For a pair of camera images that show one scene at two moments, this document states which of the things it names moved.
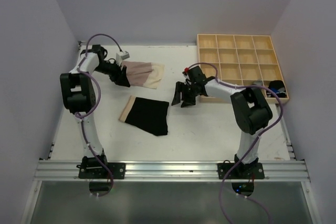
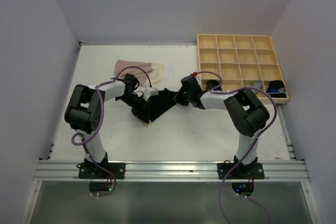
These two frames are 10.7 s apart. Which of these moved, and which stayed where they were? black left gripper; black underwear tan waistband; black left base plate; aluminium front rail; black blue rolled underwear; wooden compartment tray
Moved: black left gripper; black underwear tan waistband
Stayed: wooden compartment tray; black blue rolled underwear; black left base plate; aluminium front rail
